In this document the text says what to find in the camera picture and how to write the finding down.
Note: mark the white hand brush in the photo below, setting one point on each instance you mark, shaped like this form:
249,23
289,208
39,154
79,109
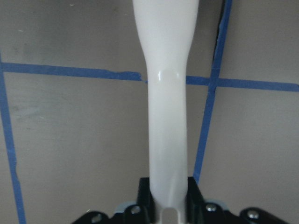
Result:
166,29

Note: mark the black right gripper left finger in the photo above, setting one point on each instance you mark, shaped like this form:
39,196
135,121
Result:
143,211

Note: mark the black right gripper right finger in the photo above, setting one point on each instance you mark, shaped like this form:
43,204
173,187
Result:
199,211

